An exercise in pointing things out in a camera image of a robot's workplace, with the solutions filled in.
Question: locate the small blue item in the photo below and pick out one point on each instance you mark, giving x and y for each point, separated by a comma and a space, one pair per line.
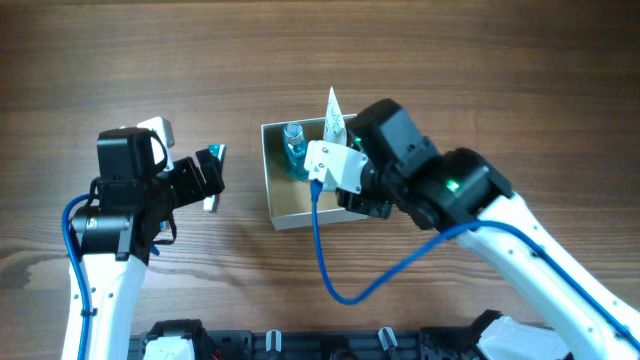
154, 250

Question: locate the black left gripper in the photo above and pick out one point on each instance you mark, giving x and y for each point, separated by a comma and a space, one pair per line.
208, 173

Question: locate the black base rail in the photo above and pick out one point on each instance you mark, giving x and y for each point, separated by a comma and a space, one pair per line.
384, 343

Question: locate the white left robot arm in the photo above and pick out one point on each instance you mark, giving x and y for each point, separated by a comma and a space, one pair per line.
112, 232

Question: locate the white lotion tube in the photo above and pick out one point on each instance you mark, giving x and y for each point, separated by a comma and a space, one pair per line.
334, 124

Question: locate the blue liquid bottle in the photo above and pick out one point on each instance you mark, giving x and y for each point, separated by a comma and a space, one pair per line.
295, 146

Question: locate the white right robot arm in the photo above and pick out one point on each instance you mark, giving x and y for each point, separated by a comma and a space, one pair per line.
466, 199

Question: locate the white cardboard box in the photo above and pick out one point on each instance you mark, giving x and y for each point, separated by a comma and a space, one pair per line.
289, 199

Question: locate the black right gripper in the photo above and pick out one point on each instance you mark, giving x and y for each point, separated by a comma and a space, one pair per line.
364, 205

